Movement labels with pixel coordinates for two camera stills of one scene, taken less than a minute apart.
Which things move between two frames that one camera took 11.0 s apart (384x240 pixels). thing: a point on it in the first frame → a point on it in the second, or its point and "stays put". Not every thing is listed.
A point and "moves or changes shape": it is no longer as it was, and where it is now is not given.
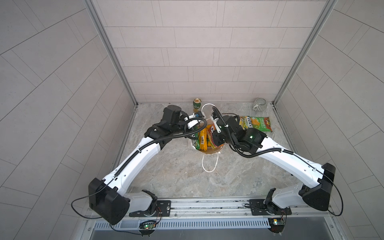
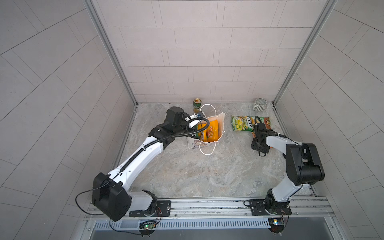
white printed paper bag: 194,143 moves or changes shape
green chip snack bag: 262,123 stays put
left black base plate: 163,209 stays put
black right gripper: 215,139 → 253,146
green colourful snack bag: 245,122 stays put
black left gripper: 195,129 stays put
